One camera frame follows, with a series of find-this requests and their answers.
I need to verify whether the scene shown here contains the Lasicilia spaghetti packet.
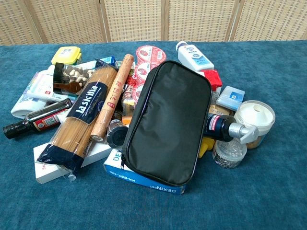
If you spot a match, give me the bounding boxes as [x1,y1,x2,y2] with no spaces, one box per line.
[36,65,118,181]

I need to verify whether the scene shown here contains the clear tub of metal clips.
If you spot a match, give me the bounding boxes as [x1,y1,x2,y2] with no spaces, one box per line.
[212,138,248,169]

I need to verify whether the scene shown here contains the yellow plastic object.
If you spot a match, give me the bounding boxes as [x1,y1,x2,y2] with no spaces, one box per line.
[198,137,216,159]

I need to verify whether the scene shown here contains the blue table cloth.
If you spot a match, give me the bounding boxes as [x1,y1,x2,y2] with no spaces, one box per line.
[0,40,307,230]

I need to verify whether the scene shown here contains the red patterned snack packet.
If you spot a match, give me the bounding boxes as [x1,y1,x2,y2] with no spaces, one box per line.
[121,62,139,106]

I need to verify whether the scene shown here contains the red white yogurt cup pack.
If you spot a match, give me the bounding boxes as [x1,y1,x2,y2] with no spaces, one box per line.
[132,45,167,100]

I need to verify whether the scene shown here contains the flat white cardboard box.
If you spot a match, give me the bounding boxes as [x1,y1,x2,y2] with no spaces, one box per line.
[33,139,112,184]

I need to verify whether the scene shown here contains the dark soy sauce bottle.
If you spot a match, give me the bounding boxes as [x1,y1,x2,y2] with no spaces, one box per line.
[2,98,73,139]

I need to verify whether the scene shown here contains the blue white Dexin box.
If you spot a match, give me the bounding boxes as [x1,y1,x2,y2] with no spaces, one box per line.
[103,148,188,195]

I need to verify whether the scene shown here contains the white pastel striped package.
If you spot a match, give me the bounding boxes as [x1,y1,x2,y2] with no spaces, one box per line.
[25,71,71,103]

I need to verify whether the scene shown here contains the white folded tissue pack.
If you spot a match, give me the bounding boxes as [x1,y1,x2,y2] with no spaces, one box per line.
[10,79,52,119]

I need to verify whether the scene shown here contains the black zippered fabric pouch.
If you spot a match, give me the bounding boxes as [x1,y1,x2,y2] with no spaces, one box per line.
[121,60,213,187]

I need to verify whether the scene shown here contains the white powder bottle blue label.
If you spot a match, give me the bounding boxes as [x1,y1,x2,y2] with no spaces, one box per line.
[176,41,215,71]

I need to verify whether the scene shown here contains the gold lidded tin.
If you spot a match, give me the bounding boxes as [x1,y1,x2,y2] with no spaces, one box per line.
[208,104,235,117]

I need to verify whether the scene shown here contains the yellow lidded plastic box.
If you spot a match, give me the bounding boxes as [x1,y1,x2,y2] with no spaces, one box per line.
[51,46,83,66]

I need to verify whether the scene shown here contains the dark pump dispenser bottle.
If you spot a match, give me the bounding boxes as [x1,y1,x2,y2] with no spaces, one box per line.
[203,113,259,145]

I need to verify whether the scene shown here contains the light blue small box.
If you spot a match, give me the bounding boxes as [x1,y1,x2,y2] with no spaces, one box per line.
[216,85,246,112]

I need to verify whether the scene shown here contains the orange rolled paper tube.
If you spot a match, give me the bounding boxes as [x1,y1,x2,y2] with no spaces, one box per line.
[90,54,135,142]

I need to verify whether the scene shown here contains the woven bamboo folding screen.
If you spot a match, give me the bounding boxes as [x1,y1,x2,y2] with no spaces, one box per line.
[0,0,307,45]

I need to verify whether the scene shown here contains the white lidded plastic jar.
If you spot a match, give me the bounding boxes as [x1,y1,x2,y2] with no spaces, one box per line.
[234,100,276,150]

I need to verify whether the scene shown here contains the jar of white pills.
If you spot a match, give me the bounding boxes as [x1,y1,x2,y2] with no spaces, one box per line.
[52,62,94,94]

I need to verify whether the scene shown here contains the red white carton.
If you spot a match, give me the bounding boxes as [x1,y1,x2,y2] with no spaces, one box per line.
[198,69,223,97]

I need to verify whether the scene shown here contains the blue white small carton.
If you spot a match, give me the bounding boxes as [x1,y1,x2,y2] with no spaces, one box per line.
[95,55,119,70]

